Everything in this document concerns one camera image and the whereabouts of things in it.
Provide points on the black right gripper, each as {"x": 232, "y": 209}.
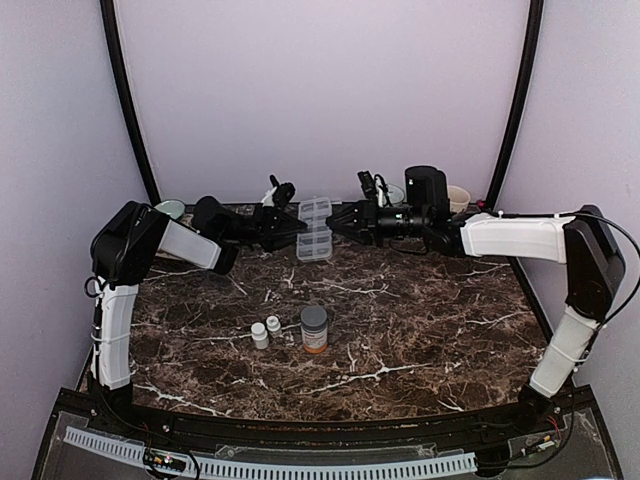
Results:
{"x": 366, "y": 226}

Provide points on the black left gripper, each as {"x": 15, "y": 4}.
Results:
{"x": 269, "y": 223}

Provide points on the clear plastic pill organizer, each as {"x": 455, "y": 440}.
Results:
{"x": 315, "y": 243}

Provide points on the orange pill bottle grey cap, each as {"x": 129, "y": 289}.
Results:
{"x": 314, "y": 329}

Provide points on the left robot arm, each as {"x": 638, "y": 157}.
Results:
{"x": 124, "y": 251}

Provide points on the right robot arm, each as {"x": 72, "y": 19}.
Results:
{"x": 582, "y": 241}

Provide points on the small teal patterned bowl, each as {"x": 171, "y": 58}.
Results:
{"x": 395, "y": 195}

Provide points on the white pill bottle rear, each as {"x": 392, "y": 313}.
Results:
{"x": 273, "y": 326}

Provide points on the white pill bottle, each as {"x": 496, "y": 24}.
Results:
{"x": 260, "y": 336}
{"x": 273, "y": 326}

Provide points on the white pill bottle front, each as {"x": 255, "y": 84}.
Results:
{"x": 260, "y": 336}

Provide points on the cream ceramic mug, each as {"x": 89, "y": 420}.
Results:
{"x": 459, "y": 199}

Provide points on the teal bowl on plate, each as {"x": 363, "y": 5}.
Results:
{"x": 174, "y": 208}

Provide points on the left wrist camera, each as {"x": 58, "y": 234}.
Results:
{"x": 279, "y": 195}

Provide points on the black right frame post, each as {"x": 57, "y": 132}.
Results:
{"x": 521, "y": 89}

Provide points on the black frame post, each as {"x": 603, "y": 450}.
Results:
{"x": 521, "y": 89}
{"x": 123, "y": 89}

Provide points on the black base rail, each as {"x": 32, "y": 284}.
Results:
{"x": 202, "y": 433}

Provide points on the black left frame post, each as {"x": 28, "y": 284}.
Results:
{"x": 123, "y": 89}

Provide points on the white slotted cable duct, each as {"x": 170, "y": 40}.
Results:
{"x": 234, "y": 462}

